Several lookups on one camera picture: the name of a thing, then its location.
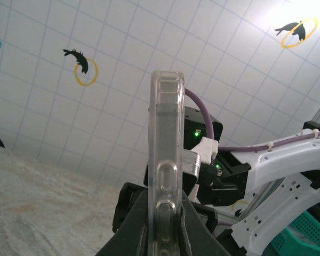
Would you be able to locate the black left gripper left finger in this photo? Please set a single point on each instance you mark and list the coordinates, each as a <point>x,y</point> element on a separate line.
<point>130,234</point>

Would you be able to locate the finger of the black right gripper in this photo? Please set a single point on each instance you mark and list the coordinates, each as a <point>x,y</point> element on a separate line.
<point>208,218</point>
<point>122,202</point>

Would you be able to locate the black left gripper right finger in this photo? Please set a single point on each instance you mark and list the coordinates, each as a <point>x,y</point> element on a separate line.
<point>197,240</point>

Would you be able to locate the black phone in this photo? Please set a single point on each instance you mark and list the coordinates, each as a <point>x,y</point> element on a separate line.
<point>168,85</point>

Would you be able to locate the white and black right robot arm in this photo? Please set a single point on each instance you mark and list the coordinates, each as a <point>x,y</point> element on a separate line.
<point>282,160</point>

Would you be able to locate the teal plastic basket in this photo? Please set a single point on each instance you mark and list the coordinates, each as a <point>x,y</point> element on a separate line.
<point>309,229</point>

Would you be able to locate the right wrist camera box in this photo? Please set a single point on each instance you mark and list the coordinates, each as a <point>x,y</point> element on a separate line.
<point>205,148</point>

